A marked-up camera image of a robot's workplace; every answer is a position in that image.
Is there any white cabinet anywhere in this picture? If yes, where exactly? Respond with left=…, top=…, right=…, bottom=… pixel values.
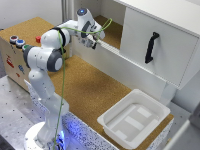
left=71, top=0, right=200, bottom=108

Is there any white plastic box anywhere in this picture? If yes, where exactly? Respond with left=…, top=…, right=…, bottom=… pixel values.
left=96, top=88, right=172, bottom=150

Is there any red button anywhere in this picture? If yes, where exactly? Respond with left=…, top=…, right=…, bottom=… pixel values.
left=9, top=34, right=19, bottom=45

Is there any green cable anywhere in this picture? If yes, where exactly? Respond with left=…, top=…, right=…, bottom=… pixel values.
left=52, top=17, right=114, bottom=150

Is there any blue button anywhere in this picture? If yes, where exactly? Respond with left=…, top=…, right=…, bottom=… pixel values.
left=15, top=38, right=26, bottom=48

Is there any green button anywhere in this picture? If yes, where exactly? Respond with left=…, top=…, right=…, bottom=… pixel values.
left=21, top=43, right=31, bottom=52

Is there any black door handle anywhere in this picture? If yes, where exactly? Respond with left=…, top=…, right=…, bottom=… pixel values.
left=144, top=31, right=161, bottom=65

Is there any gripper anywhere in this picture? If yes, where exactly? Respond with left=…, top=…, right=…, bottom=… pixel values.
left=78, top=32, right=101, bottom=48

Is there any white sliding door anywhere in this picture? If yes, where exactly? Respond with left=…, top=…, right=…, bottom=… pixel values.
left=118, top=6, right=200, bottom=91

